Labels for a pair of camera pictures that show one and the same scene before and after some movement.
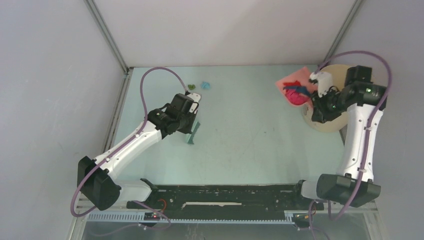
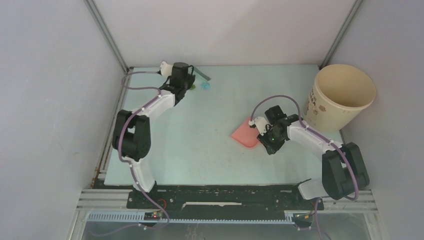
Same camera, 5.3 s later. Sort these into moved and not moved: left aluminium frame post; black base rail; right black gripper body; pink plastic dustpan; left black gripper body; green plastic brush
Moved: right black gripper body; left black gripper body; green plastic brush; pink plastic dustpan
Not moved: left aluminium frame post; black base rail
